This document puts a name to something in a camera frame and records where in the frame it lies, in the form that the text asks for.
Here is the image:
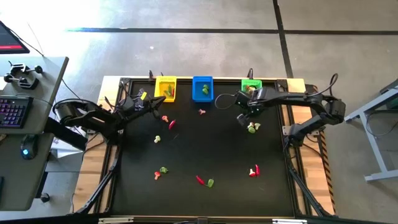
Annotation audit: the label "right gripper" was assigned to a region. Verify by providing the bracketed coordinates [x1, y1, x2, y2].
[235, 86, 270, 127]

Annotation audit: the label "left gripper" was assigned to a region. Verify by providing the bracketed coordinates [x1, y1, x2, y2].
[123, 93, 167, 119]

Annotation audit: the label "yellow plastic basket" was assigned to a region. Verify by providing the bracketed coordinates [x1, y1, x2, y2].
[154, 75, 178, 103]

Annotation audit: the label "green plastic basket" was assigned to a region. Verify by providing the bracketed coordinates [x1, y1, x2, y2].
[241, 78, 263, 94]

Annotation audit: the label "blue plastic basket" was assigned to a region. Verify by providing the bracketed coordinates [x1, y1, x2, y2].
[192, 76, 215, 103]

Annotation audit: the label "yellow black hazard tape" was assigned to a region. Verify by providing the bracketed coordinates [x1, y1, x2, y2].
[313, 90, 335, 215]

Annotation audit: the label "black desk beam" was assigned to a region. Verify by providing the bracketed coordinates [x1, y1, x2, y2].
[43, 116, 90, 152]

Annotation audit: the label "white paper sheets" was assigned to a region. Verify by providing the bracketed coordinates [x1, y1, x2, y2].
[51, 136, 84, 159]

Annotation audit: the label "black computer mouse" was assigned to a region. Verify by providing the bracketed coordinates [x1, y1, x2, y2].
[20, 134, 39, 161]

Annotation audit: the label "black screw clamp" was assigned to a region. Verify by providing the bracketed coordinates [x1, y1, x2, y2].
[3, 73, 40, 90]
[8, 62, 44, 75]

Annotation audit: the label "black keyboard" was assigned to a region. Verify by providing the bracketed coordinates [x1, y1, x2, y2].
[0, 95, 34, 129]

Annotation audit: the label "grey desk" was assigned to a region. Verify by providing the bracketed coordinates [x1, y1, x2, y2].
[0, 55, 70, 212]

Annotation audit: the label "dark desk monitor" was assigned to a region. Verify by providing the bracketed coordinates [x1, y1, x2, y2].
[0, 20, 31, 55]

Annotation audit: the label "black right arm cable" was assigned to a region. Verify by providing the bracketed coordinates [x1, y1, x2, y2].
[214, 92, 240, 111]

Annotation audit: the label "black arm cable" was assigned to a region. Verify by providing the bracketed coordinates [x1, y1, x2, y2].
[214, 92, 240, 111]
[52, 98, 94, 114]

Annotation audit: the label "black metal rig frame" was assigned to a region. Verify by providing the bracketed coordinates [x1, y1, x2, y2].
[73, 76, 336, 218]

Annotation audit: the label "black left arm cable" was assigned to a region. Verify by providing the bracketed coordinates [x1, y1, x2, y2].
[52, 98, 94, 114]

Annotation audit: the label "grey metal table frame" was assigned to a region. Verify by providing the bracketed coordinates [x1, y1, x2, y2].
[343, 78, 398, 183]

